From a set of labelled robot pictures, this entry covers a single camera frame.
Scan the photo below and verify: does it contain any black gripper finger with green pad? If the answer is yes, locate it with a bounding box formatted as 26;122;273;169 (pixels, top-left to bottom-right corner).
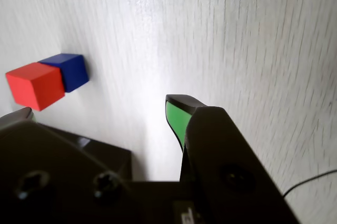
165;93;302;224

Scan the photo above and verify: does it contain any blue wooden cube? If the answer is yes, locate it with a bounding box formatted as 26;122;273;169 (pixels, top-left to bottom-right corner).
37;53;90;94

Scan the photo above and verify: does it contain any thin black wire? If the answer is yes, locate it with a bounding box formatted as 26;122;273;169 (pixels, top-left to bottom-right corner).
282;169;337;199

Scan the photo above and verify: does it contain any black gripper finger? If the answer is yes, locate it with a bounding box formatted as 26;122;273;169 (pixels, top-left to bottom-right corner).
0;106;133;224

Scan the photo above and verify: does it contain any red wooden cube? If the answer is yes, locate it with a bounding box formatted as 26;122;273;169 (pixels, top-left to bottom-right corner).
5;62;66;112

